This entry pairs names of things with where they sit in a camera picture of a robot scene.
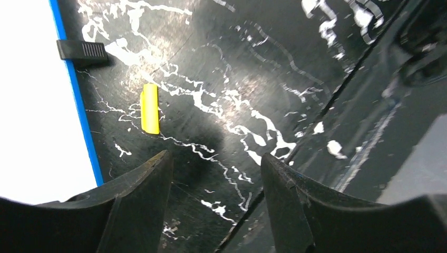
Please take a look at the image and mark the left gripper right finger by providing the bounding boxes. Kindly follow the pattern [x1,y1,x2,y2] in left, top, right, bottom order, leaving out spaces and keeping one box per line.
[260,153,446,252]

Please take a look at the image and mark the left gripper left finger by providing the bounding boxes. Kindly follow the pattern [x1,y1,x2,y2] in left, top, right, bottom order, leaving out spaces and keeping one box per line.
[1,150,173,252]

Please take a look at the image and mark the blue-framed whiteboard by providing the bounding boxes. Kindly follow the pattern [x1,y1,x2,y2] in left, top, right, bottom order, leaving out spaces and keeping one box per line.
[1,1,101,205]

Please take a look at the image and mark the yellow marker cap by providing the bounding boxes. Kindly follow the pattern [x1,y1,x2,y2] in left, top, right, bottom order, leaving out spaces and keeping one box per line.
[140,83,160,134]

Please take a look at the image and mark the whiteboard metal stand legs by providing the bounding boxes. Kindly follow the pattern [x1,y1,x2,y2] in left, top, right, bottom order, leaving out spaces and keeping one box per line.
[56,40,108,66]

